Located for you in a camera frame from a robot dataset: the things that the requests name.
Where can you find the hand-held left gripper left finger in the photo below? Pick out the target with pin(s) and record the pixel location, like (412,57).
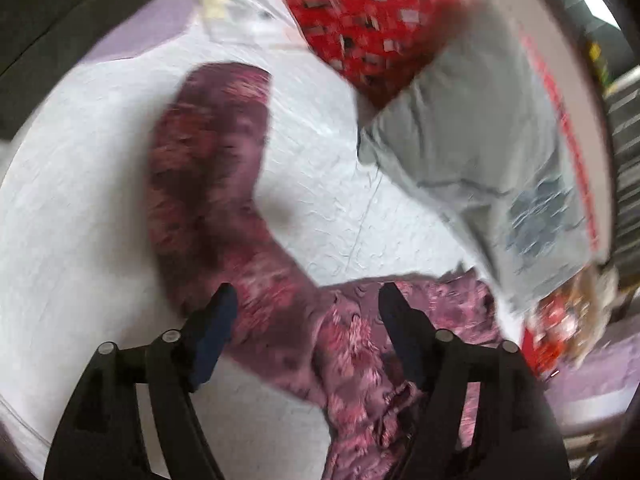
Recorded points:
(217,340)

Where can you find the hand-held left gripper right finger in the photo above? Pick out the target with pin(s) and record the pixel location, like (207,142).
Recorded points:
(405,345)

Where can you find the purple floral pillowcase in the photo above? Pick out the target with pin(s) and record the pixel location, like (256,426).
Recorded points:
(210,185)

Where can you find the plush toys in plastic bag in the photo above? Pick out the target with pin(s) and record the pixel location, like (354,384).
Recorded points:
(580,310)

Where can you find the white quilted bed cover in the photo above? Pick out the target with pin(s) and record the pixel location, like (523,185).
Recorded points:
(75,210)

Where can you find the grey embroidered pillow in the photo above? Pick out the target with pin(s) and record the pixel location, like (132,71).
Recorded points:
(465,135)

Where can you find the red patterned pillow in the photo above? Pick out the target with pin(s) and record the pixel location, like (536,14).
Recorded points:
(370,25)

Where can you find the wooden bed frame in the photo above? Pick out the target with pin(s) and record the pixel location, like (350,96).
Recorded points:
(585,425)

